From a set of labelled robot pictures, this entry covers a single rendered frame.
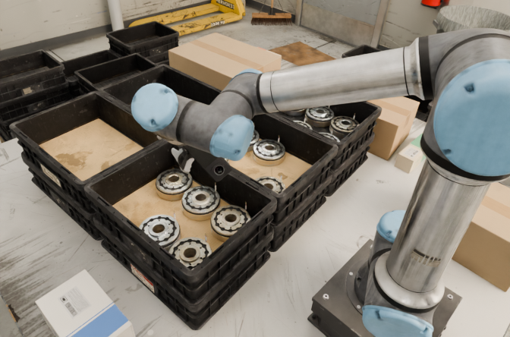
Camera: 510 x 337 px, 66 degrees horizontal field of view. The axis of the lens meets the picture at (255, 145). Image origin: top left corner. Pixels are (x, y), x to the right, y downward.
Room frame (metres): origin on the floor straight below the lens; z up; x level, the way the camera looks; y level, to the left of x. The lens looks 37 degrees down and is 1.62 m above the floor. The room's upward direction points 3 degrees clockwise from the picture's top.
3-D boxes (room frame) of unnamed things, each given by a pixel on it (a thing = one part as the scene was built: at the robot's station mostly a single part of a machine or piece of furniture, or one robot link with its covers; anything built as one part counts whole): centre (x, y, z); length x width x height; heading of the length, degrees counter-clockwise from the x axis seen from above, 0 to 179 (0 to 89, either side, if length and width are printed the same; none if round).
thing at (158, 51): (2.56, 0.80, 0.37); 0.40 x 0.30 x 0.45; 137
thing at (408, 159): (1.21, -0.63, 0.73); 0.24 x 0.06 x 0.06; 137
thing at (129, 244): (0.70, 0.18, 0.87); 0.40 x 0.30 x 0.11; 52
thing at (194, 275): (0.70, 0.18, 0.92); 0.40 x 0.30 x 0.02; 52
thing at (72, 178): (0.95, 0.50, 0.92); 0.40 x 0.30 x 0.02; 52
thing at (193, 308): (0.70, 0.18, 0.76); 0.40 x 0.30 x 0.12; 52
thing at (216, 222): (0.69, 0.05, 0.86); 0.10 x 0.10 x 0.01
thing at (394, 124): (1.35, -0.45, 0.78); 0.30 x 0.22 x 0.16; 54
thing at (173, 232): (0.64, 0.23, 0.86); 0.10 x 0.10 x 0.01
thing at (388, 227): (0.54, -0.32, 0.97); 0.13 x 0.12 x 0.14; 162
